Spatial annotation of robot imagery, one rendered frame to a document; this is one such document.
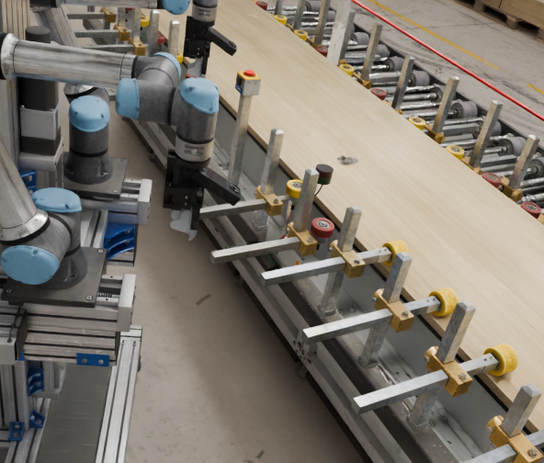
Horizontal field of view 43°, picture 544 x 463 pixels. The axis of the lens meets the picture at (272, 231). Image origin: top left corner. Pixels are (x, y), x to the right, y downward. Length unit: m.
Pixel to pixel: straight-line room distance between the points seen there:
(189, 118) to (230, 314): 2.06
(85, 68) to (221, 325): 1.96
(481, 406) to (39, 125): 1.47
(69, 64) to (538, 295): 1.64
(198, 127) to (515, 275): 1.44
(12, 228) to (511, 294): 1.55
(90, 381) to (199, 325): 0.73
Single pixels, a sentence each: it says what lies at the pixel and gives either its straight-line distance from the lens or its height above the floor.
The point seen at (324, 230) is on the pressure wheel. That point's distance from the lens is 2.35.
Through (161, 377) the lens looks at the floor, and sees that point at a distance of 2.98.
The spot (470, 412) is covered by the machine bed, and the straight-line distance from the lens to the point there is 2.21.
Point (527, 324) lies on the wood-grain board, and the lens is 2.27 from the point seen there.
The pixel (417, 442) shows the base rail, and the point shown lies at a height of 0.70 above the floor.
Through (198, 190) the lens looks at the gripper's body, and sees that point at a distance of 1.41.
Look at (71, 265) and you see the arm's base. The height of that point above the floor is 1.09.
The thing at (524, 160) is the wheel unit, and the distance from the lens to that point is 3.02.
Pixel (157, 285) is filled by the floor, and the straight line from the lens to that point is 3.40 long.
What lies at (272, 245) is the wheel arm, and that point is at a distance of 2.30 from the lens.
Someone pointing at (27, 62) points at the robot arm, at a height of 1.61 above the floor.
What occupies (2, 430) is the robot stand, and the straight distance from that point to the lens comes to 2.55.
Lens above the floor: 2.20
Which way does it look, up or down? 34 degrees down
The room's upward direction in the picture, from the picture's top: 11 degrees clockwise
